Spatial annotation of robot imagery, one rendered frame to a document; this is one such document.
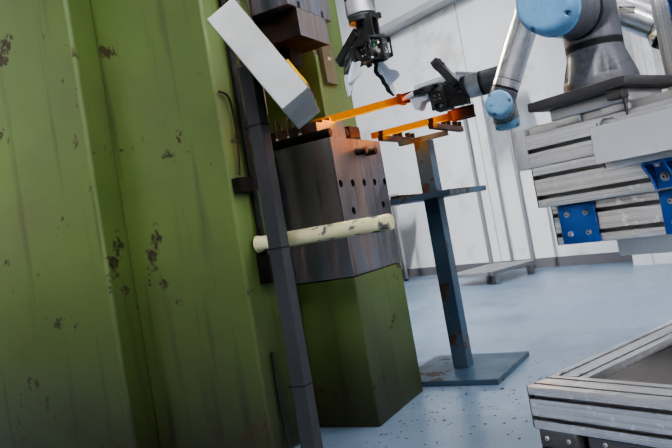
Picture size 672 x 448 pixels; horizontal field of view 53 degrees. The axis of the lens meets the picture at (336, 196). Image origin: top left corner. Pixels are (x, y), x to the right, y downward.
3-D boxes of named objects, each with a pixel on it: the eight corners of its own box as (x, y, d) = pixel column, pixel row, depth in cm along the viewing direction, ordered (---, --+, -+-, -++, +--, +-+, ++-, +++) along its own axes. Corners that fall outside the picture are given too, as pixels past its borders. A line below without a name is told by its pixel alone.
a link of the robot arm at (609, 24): (633, 37, 141) (620, -26, 141) (606, 31, 131) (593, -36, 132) (579, 54, 149) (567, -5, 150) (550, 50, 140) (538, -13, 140)
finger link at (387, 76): (405, 91, 168) (384, 62, 165) (390, 97, 173) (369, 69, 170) (411, 84, 170) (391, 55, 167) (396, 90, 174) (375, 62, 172)
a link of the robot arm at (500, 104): (569, -57, 176) (514, 122, 182) (569, -44, 187) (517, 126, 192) (525, -65, 180) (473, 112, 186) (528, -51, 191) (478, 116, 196)
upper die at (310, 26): (330, 44, 236) (325, 18, 236) (300, 34, 218) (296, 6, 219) (235, 75, 255) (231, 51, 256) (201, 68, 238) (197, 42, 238)
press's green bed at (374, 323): (423, 391, 240) (400, 262, 242) (380, 427, 206) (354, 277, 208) (293, 396, 266) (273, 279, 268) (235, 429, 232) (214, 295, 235)
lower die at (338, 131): (347, 143, 234) (343, 119, 234) (319, 141, 216) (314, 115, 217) (250, 166, 254) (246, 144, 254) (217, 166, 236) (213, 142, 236)
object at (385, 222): (397, 230, 181) (393, 211, 181) (389, 232, 176) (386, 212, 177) (264, 252, 202) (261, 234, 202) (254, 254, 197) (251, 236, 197)
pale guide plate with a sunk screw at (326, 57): (338, 84, 264) (331, 43, 265) (327, 82, 256) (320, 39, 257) (334, 86, 265) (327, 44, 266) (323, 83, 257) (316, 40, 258)
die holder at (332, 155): (400, 261, 242) (379, 141, 244) (354, 276, 208) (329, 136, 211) (273, 279, 268) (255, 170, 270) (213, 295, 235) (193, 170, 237)
